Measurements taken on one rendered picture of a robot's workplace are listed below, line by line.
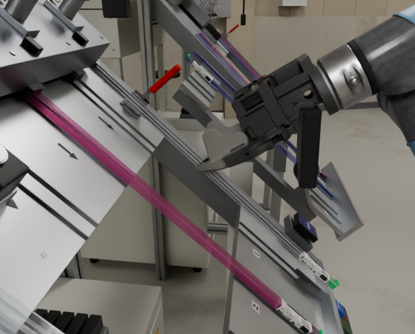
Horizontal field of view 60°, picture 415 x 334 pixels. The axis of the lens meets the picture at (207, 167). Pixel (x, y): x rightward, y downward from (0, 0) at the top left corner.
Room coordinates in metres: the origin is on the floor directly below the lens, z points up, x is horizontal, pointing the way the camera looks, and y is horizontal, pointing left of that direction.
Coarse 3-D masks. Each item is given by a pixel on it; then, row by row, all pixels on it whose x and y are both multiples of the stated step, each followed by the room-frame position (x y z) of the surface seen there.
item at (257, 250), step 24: (240, 216) 0.53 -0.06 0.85; (240, 240) 0.46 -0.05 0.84; (264, 240) 0.51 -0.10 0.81; (264, 264) 0.45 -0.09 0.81; (288, 264) 0.49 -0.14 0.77; (240, 288) 0.36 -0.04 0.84; (288, 288) 0.44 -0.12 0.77; (312, 288) 0.48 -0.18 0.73; (240, 312) 0.32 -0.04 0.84; (264, 312) 0.35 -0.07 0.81; (312, 312) 0.42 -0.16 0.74
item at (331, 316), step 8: (320, 264) 0.54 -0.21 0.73; (320, 280) 0.51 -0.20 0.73; (328, 288) 0.48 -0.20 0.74; (328, 296) 0.46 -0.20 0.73; (320, 304) 0.46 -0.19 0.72; (328, 304) 0.45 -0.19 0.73; (336, 304) 0.45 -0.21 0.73; (328, 312) 0.43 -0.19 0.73; (336, 312) 0.43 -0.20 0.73; (328, 320) 0.42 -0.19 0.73; (336, 320) 0.41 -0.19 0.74; (328, 328) 0.41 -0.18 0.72; (336, 328) 0.40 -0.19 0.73
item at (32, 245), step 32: (64, 96) 0.47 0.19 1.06; (96, 96) 0.53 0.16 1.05; (0, 128) 0.34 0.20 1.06; (32, 128) 0.37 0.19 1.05; (96, 128) 0.46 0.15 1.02; (128, 128) 0.52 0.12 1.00; (32, 160) 0.33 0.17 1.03; (64, 160) 0.36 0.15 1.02; (96, 160) 0.40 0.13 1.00; (128, 160) 0.44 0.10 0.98; (32, 192) 0.29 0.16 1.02; (64, 192) 0.32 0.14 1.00; (96, 192) 0.35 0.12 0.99; (0, 224) 0.24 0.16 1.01; (32, 224) 0.26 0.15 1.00; (64, 224) 0.28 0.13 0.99; (96, 224) 0.30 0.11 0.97; (0, 256) 0.22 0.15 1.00; (32, 256) 0.23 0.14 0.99; (64, 256) 0.25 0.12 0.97; (32, 288) 0.21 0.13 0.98
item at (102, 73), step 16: (112, 80) 0.51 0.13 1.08; (128, 96) 0.51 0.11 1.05; (144, 112) 0.51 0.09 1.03; (160, 128) 0.50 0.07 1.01; (176, 144) 0.50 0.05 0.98; (192, 160) 0.50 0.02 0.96; (208, 176) 0.49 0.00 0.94; (256, 208) 0.49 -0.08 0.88; (272, 224) 0.49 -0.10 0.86; (288, 240) 0.48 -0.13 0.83; (304, 256) 0.47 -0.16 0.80
